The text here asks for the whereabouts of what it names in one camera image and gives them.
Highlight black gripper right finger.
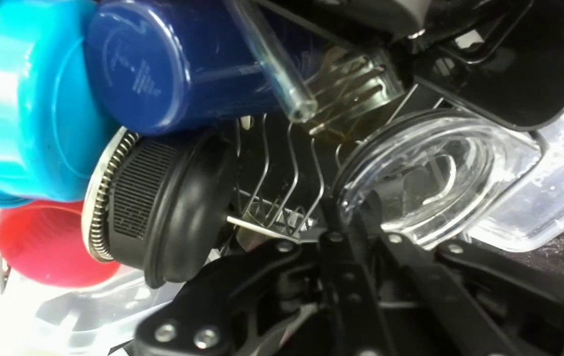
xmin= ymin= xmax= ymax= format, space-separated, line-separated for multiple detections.
xmin=351 ymin=192 xmax=564 ymax=356

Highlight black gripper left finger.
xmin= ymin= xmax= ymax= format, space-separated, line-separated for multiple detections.
xmin=131 ymin=192 xmax=390 ymax=356

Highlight black dish rack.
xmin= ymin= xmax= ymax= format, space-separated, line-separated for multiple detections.
xmin=228 ymin=0 xmax=564 ymax=265

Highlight navy blue plastic cup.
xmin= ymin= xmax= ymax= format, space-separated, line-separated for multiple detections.
xmin=82 ymin=0 xmax=311 ymax=139

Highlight red plastic cup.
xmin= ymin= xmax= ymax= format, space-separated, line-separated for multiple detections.
xmin=0 ymin=200 xmax=123 ymax=289

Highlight clear plastic food container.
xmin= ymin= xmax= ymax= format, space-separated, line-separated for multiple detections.
xmin=468 ymin=85 xmax=564 ymax=257

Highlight clear plastic tube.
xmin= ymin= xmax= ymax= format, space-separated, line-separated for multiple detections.
xmin=224 ymin=0 xmax=321 ymax=125

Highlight teal plastic bowl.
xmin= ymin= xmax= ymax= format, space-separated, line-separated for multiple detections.
xmin=0 ymin=0 xmax=115 ymax=210

